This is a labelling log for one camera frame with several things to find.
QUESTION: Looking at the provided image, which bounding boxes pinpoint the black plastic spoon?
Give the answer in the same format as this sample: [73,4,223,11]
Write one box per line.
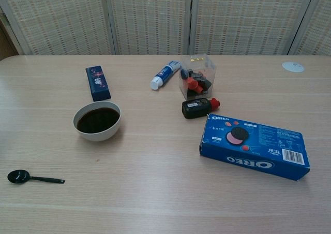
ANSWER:
[7,169,66,185]

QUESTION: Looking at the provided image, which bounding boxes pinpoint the white bowl with dark liquid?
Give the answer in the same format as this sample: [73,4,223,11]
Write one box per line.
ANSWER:
[72,100,122,142]

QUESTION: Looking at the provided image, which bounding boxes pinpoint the black ink bottle red cap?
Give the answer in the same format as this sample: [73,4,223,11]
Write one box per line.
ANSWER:
[181,97,221,120]

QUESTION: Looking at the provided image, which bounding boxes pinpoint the blue white toothpaste tube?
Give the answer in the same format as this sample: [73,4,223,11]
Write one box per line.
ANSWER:
[150,60,182,91]

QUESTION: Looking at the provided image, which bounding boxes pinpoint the clear plastic cube box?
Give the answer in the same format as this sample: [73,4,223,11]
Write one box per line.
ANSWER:
[178,53,217,101]

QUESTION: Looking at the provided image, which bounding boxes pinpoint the dark blue patterned box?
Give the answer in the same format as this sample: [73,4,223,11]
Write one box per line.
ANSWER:
[85,65,112,102]

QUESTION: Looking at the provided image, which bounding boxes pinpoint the woven folding screen panel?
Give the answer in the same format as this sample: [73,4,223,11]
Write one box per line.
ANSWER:
[190,0,318,56]
[0,0,116,56]
[104,0,194,55]
[288,0,331,56]

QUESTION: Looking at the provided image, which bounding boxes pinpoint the blue Oreo cookie box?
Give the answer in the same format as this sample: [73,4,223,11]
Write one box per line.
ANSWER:
[199,113,310,182]

